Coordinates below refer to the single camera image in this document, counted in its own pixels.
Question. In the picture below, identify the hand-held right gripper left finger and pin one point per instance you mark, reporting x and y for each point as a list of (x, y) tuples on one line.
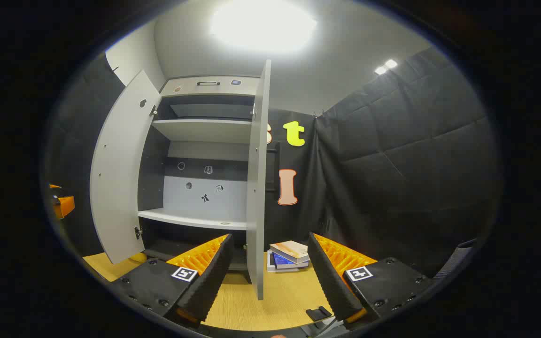
[(209, 286)]

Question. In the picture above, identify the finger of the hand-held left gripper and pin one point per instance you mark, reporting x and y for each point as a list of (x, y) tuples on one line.
[(66, 205)]

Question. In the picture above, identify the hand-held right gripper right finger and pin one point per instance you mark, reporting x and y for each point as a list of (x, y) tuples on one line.
[(329, 277)]

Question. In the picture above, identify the grey shoe cabinet door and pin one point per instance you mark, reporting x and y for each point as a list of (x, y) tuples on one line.
[(256, 211), (120, 178)]

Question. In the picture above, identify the grey shoe cabinet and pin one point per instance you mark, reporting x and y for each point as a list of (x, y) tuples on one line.
[(204, 129)]

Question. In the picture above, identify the black table clamp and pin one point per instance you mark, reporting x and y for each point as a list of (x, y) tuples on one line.
[(320, 313)]

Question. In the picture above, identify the blue book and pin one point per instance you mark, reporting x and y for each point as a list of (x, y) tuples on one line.
[(284, 262)]

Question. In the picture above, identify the yellow plush toy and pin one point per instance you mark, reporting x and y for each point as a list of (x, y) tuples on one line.
[(138, 257)]

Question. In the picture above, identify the grey ribbed tube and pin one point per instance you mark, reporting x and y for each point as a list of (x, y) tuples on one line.
[(456, 258)]

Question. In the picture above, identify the black backdrop cloth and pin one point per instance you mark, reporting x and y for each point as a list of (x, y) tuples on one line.
[(392, 164)]

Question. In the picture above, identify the small ceiling light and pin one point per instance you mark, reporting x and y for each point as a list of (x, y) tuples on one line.
[(386, 66)]

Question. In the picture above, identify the large ceiling light panel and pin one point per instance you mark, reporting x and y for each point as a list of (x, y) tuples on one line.
[(263, 23)]

